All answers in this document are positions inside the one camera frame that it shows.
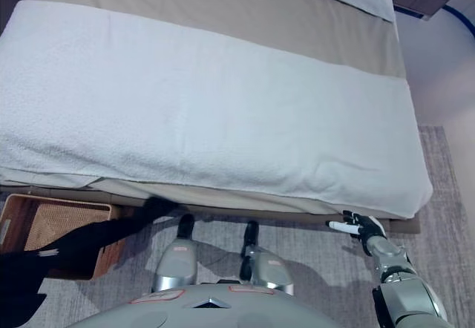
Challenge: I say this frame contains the robot left hand black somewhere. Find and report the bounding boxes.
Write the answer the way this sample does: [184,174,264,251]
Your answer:
[35,244,66,263]

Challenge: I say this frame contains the robot right hand black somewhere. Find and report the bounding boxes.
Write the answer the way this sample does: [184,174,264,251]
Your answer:
[325,210,387,247]

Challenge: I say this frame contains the black garment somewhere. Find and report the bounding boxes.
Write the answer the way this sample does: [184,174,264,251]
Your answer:
[0,195,180,328]

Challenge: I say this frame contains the woven brown basket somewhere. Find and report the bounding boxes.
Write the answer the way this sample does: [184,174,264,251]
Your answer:
[0,193,130,281]

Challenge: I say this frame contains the beige bed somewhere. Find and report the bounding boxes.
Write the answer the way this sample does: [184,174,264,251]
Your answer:
[0,0,410,217]

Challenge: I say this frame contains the robot right leg silver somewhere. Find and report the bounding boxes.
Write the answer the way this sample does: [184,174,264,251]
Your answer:
[239,220,296,296]

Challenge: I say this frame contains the robot leg silver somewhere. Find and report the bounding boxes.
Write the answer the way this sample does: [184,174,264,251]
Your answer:
[239,220,296,296]
[151,213,199,294]

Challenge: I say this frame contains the robot left leg silver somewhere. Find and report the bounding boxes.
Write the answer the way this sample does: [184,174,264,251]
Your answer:
[151,213,199,294]

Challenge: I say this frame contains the robot torso grey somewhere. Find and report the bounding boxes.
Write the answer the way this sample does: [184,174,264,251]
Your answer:
[66,278,376,328]

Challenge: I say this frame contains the white textured blanket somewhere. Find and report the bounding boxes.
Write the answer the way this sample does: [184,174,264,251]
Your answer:
[0,0,434,220]

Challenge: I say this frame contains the brown bed frame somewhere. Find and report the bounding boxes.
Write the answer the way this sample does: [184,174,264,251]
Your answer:
[0,182,422,235]

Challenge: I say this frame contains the dark floor cable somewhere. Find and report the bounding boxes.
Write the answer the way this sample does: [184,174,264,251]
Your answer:
[442,4,475,36]

